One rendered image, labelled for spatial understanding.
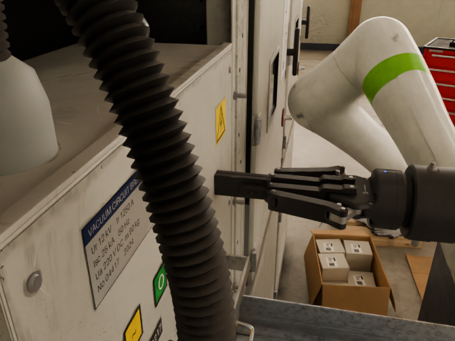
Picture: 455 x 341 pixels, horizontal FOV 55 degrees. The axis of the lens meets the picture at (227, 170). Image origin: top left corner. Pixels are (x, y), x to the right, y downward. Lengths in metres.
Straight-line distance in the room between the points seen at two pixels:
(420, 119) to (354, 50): 0.20
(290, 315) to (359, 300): 1.26
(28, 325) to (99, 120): 0.16
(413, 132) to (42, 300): 0.64
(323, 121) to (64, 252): 0.75
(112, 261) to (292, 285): 2.04
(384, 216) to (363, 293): 1.58
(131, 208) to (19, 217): 0.12
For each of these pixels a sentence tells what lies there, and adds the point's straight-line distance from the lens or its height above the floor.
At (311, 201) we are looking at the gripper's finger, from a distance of 0.53.
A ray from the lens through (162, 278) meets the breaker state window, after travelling 0.41.
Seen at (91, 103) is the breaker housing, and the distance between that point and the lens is 0.38.
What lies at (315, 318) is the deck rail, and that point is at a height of 0.89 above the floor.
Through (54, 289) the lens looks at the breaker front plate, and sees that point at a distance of 0.25.
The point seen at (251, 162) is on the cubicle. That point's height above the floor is 1.14.
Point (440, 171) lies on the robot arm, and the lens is 0.57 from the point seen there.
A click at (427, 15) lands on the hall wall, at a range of 8.57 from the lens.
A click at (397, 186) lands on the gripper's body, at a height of 1.26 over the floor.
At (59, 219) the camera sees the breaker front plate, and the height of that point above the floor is 1.38.
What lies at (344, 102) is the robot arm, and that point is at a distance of 0.93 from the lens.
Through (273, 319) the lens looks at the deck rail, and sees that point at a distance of 0.90.
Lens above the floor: 1.50
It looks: 26 degrees down
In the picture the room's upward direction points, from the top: straight up
